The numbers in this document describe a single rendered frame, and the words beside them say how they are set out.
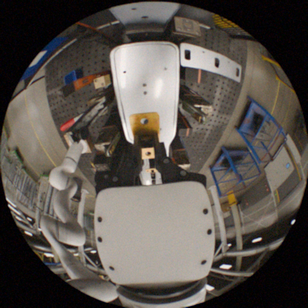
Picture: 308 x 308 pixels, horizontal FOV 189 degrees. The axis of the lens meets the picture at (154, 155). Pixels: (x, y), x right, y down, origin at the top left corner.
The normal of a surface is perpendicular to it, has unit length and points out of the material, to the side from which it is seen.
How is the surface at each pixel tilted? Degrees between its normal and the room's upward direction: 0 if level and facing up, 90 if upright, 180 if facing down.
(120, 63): 0
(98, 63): 0
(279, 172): 90
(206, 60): 0
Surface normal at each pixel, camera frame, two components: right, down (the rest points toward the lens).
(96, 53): 0.08, 0.75
